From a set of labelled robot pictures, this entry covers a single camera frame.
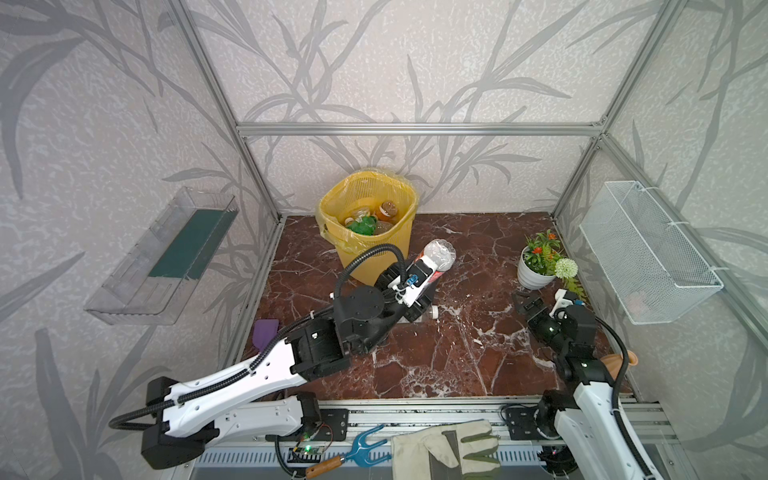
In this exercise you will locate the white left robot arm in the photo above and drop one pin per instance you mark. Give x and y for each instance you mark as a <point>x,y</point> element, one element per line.
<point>373,293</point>

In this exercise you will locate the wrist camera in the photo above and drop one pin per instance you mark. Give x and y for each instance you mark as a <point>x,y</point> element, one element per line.
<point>409,290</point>
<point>563,299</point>

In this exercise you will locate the potted plant red flowers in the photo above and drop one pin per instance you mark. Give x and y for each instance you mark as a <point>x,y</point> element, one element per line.
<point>542,262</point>

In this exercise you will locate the green plastic bottle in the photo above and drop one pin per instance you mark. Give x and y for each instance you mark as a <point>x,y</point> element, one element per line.
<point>365,225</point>

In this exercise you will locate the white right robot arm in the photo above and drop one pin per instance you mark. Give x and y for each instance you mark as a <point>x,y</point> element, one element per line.
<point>599,440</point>

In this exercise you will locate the clear wall shelf green mat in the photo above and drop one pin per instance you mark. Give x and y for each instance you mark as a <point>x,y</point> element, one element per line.
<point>156,279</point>

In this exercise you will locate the green circuit board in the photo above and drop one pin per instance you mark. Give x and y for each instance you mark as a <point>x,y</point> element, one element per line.
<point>306,454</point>

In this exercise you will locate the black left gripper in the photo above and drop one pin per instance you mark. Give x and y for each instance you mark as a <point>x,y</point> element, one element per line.
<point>419,305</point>

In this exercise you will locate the yellow bin liner bag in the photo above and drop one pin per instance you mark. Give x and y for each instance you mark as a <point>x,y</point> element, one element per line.
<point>367,189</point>

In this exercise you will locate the small terracotta vase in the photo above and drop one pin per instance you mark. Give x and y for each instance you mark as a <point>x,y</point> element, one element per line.
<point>614,362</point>

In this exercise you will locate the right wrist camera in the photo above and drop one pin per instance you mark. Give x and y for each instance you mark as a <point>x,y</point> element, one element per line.
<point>563,299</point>

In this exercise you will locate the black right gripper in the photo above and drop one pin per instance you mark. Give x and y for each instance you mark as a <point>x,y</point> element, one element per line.
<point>537,309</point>

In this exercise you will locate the white green work glove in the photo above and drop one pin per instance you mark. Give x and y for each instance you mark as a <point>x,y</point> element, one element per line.
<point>451,451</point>

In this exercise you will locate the brown tea bottle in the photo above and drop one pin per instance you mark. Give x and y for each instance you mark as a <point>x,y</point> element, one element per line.
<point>387,211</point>

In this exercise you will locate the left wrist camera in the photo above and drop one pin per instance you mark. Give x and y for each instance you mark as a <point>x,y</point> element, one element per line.
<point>409,290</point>

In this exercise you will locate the white wire mesh basket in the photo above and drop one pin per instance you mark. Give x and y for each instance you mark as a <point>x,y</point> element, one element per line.
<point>654,269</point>

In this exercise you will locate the clear bottle red label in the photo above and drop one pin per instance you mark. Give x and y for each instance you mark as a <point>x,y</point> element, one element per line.
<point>439,255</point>

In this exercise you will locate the blue garden hand fork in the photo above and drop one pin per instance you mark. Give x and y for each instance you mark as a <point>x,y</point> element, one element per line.
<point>360,454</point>

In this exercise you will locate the purple sponge block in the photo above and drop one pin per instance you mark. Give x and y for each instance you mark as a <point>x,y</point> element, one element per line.
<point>263,332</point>

